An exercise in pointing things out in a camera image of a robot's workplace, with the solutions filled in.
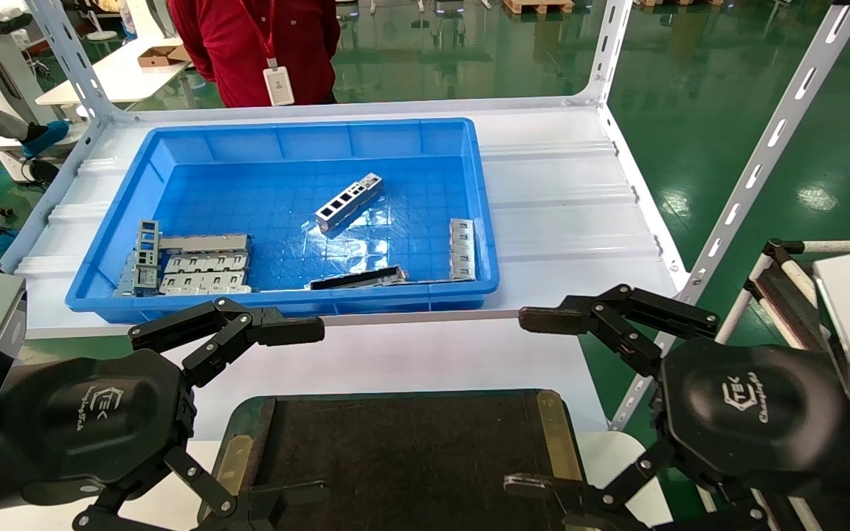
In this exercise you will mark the white tube cart black pads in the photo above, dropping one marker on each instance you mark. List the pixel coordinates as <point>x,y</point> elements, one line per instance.
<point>783,291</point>

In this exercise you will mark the dark long metal part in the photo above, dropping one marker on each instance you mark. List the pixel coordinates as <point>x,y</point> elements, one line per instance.
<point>358,279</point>

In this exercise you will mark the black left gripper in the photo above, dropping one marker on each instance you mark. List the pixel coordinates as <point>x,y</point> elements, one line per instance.
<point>93,420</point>

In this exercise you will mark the black container tray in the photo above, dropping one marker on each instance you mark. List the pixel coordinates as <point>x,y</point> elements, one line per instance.
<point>410,457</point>

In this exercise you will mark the white background table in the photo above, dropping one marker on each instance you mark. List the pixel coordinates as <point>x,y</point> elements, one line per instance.
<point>111,77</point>

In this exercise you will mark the white metal shelf rack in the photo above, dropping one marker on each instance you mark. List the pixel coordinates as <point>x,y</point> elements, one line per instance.
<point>565,206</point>

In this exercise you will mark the grey long metal part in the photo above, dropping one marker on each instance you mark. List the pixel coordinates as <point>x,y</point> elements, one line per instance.
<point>204,243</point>

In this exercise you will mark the grey upright metal frame part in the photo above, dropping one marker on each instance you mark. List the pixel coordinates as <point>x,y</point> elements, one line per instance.
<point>147,240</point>

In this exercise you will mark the wooden pallet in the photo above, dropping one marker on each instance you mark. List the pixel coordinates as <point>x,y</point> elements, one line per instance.
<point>539,6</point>

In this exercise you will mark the cardboard box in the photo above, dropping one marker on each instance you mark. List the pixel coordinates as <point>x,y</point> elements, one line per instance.
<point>163,56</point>

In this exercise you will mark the blue plastic bin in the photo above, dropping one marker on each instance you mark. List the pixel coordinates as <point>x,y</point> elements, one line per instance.
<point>277,192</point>

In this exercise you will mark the silver metal part with holes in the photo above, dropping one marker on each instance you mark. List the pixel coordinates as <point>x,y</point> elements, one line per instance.
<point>347,200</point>

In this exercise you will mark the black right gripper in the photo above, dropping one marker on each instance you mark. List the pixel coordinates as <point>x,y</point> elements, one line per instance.
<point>757,413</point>

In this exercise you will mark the person in red shirt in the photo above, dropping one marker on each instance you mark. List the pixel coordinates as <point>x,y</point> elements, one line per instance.
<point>299,44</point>

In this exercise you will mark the silver metal bracket part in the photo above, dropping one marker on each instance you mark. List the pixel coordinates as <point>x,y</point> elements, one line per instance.
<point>462,249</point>

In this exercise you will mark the white ID badge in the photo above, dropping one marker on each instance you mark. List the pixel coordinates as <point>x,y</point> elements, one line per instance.
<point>278,86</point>

